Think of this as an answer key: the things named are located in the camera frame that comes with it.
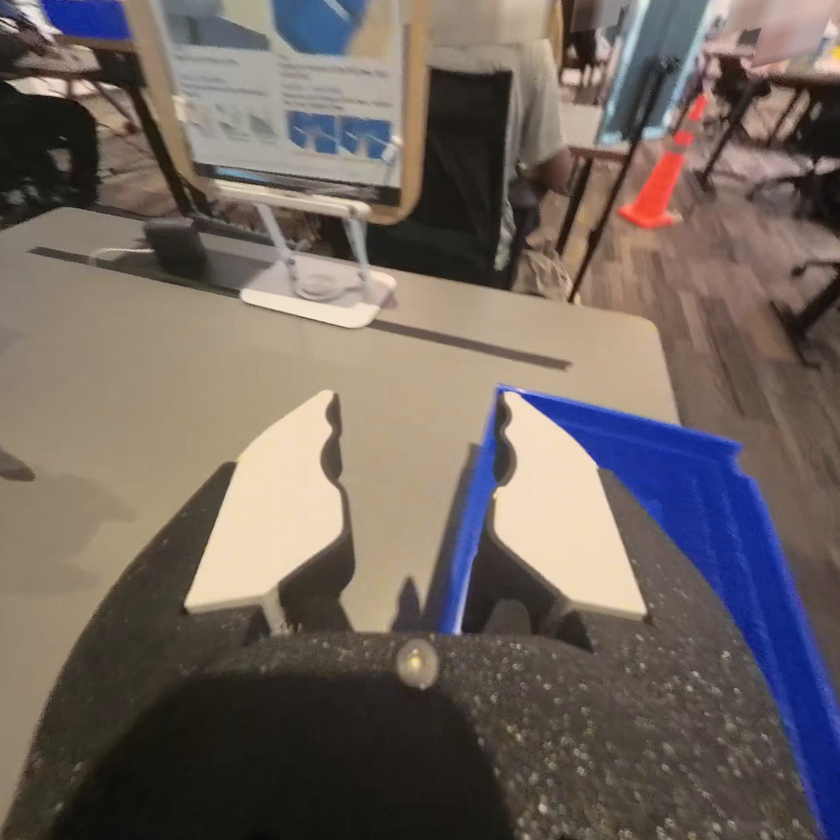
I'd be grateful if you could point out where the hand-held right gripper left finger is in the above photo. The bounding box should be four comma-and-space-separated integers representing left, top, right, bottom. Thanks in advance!
184, 389, 357, 636

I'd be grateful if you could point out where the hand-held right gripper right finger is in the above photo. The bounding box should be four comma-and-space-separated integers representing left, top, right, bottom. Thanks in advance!
482, 390, 651, 621

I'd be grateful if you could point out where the blue plastic bin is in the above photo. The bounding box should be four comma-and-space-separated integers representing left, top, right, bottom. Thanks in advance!
39, 0, 132, 42
436, 384, 840, 840

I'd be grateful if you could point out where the beige bag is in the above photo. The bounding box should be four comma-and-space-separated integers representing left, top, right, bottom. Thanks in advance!
512, 243, 585, 303

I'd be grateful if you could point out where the black charger cube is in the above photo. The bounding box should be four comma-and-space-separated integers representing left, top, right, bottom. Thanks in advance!
144, 218, 206, 269

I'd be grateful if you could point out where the black stand pole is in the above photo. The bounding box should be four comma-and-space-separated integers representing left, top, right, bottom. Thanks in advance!
567, 56, 680, 304

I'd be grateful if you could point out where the orange traffic cone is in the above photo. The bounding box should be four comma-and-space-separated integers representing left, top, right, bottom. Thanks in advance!
617, 92, 710, 231

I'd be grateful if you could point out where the black mesh chair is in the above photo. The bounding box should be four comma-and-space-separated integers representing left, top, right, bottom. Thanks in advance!
366, 66, 526, 291

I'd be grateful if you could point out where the beige framed screen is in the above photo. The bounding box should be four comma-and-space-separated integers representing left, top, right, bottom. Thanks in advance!
125, 0, 431, 227

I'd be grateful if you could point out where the light blue partition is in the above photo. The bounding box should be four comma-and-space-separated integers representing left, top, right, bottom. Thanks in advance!
597, 0, 713, 145

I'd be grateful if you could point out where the dark wooden desk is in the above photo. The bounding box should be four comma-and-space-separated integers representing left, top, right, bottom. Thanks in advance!
0, 33, 217, 217
696, 52, 840, 198

